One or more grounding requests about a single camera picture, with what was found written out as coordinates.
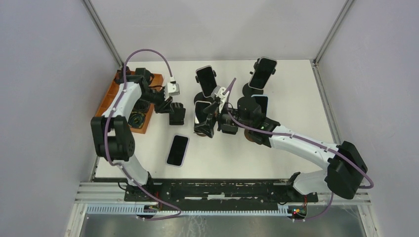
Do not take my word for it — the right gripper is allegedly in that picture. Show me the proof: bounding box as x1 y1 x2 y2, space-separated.
194 100 251 138

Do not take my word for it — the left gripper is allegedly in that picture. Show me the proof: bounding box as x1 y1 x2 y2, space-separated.
138 88 174 114

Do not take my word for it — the cream case smartphone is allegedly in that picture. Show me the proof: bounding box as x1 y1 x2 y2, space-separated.
194 101 211 135

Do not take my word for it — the black folding phone stand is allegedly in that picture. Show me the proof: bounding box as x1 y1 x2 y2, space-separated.
169 102 186 125

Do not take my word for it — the lilac case smartphone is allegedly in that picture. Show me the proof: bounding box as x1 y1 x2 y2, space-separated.
166 135 189 167

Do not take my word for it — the wood-base phone stand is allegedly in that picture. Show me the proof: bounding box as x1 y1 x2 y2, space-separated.
194 130 213 138

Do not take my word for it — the black small phone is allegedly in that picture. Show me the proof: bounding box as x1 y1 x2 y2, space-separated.
221 123 238 135

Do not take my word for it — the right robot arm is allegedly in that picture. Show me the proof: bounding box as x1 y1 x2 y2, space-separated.
194 95 373 201

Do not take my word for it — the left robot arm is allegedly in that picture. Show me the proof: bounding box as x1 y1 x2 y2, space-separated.
90 68 184 201

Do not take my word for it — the black round-base phone stand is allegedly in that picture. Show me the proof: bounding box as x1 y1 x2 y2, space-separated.
194 67 218 105

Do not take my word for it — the phone on rear stand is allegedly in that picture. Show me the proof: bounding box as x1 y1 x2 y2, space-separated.
195 65 217 98

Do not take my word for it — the phone on stand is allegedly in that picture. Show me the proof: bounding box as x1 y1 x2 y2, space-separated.
195 65 217 98
248 56 277 90

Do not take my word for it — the black right phone stand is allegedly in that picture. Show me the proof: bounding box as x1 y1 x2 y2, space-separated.
242 58 278 98

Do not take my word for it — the wood-base stand right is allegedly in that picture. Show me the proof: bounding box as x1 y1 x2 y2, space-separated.
244 129 263 145

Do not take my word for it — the light blue case phone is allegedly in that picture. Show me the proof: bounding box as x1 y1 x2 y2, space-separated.
251 94 269 115

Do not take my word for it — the phone on right stand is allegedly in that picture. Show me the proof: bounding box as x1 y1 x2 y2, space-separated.
248 56 277 90

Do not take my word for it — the wooden compartment tray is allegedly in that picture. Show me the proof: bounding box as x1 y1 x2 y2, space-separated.
90 68 165 138

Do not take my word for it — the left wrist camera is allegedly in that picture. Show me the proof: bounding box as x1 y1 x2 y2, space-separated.
165 82 180 98

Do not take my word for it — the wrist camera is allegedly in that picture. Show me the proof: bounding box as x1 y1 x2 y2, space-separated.
165 82 180 98
211 86 230 112

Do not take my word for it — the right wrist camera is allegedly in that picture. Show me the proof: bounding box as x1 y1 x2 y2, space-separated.
211 86 230 112

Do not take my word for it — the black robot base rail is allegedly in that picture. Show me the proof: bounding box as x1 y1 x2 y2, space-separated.
145 178 319 212

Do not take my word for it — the white cable duct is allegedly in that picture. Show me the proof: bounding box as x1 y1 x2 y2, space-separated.
86 204 305 217

